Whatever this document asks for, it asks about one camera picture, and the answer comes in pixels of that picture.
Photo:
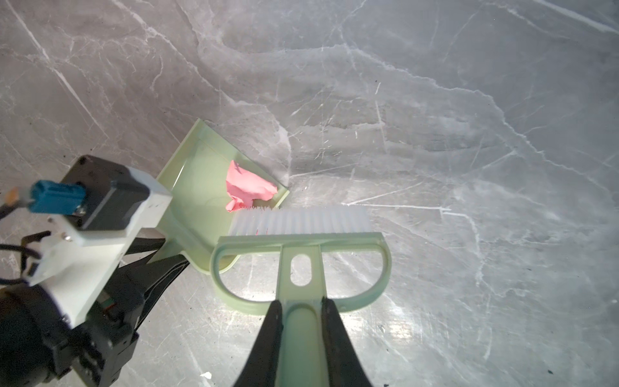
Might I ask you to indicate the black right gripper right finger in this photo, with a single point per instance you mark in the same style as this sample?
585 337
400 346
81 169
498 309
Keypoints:
343 366

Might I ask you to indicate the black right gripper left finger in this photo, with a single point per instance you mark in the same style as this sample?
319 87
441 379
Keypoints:
261 366

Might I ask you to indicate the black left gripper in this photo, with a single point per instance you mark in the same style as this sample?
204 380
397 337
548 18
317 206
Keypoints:
38 345

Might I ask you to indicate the green dustpan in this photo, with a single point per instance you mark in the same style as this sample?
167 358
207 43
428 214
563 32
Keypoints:
196 175

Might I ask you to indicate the small pink paper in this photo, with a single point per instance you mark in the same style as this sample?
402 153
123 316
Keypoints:
244 187

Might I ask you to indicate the green hand brush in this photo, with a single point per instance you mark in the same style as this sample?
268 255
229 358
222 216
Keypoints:
301 238

